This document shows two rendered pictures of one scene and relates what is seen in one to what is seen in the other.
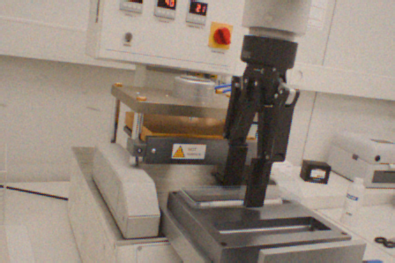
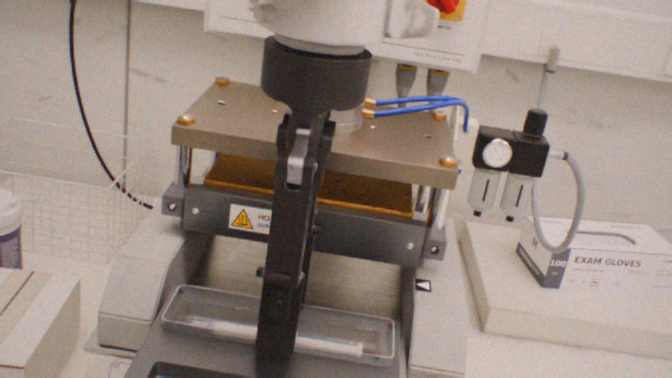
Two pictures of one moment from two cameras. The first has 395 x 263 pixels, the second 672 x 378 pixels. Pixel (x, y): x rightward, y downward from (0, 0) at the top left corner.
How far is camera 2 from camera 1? 0.38 m
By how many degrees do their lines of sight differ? 29
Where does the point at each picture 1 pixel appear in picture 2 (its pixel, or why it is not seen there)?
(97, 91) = not seen: hidden behind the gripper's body
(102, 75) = not seen: hidden behind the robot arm
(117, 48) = (239, 16)
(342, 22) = not seen: outside the picture
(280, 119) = (279, 210)
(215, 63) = (431, 49)
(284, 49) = (306, 76)
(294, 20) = (315, 20)
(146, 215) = (129, 317)
